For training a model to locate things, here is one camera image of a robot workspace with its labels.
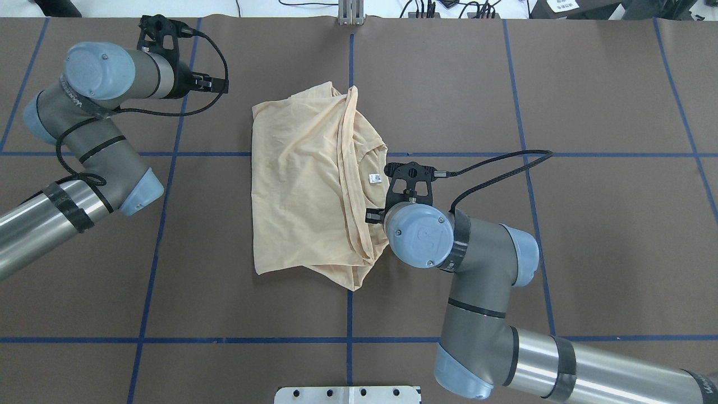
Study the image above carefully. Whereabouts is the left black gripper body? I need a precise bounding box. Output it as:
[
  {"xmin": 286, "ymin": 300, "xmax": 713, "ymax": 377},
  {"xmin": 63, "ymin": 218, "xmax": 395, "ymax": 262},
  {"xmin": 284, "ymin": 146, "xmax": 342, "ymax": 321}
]
[{"xmin": 137, "ymin": 15, "xmax": 196, "ymax": 99}]

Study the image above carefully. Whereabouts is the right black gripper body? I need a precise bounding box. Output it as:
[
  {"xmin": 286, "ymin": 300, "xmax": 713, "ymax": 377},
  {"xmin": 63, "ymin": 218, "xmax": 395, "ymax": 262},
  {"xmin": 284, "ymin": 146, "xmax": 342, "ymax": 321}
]
[{"xmin": 384, "ymin": 162, "xmax": 438, "ymax": 223}]

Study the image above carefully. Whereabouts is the cream long-sleeve graphic shirt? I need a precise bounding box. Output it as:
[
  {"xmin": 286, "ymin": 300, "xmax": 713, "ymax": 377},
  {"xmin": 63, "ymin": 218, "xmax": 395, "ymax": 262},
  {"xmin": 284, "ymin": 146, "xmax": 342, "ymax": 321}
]
[{"xmin": 251, "ymin": 82, "xmax": 388, "ymax": 291}]

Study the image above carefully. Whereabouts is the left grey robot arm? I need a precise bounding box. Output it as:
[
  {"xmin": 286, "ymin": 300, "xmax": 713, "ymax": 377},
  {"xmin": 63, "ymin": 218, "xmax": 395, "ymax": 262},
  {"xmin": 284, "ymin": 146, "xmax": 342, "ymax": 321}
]
[{"xmin": 1, "ymin": 15, "xmax": 229, "ymax": 279}]

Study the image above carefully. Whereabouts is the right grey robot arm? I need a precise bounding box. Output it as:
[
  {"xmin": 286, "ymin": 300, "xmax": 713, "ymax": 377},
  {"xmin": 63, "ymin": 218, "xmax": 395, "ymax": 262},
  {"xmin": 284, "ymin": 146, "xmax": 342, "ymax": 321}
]
[{"xmin": 366, "ymin": 162, "xmax": 716, "ymax": 403}]

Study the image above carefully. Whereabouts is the aluminium camera post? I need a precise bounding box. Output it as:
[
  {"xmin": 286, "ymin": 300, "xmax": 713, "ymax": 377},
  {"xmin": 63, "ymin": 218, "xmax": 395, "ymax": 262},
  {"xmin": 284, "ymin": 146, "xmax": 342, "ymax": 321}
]
[{"xmin": 338, "ymin": 0, "xmax": 366, "ymax": 26}]

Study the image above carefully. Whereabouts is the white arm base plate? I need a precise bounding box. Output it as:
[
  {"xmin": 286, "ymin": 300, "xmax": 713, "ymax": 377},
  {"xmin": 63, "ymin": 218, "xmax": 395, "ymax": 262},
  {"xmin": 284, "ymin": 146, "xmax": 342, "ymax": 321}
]
[{"xmin": 274, "ymin": 385, "xmax": 422, "ymax": 403}]

